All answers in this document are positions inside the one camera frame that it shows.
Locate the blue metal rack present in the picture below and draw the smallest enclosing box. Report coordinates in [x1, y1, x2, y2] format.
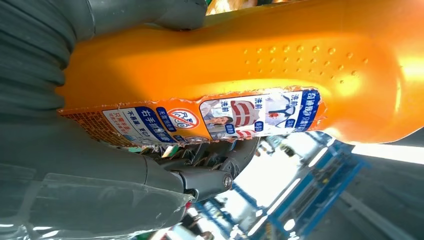
[195, 130, 369, 240]

